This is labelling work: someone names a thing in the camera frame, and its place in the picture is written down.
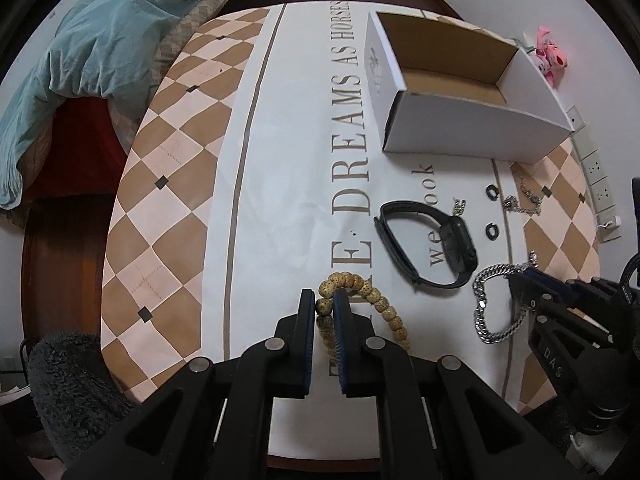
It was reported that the thick silver chain bracelet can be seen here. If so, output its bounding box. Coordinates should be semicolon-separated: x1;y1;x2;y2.
472;250;540;346

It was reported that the wooden bead bracelet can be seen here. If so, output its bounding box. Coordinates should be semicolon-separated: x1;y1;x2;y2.
314;270;412;361

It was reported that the black smart watch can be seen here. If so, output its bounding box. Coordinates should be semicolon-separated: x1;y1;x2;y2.
373;200;478;290

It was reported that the thin silver chain necklace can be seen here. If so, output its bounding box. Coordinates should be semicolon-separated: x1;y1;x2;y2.
502;171;547;218

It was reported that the white power strip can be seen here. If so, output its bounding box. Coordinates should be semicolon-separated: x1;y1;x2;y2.
566;105;620;244

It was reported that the white charger plug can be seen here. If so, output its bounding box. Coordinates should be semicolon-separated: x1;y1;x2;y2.
598;216;622;231

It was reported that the small silver charm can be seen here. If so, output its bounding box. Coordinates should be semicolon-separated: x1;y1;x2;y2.
452;198;466;216

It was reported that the checkered printed tablecloth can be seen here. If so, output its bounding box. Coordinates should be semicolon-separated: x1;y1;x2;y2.
101;1;600;413

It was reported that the white cardboard box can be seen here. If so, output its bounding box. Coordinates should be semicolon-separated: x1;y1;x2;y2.
364;11;574;164

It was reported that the pink panther plush toy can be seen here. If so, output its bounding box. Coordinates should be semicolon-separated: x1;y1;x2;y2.
533;26;568;88

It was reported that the grey fluffy cushion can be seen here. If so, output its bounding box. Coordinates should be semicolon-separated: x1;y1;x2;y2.
27;333;139;467

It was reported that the teal blue duvet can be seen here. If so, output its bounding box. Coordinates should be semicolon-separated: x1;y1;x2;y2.
1;0;201;210

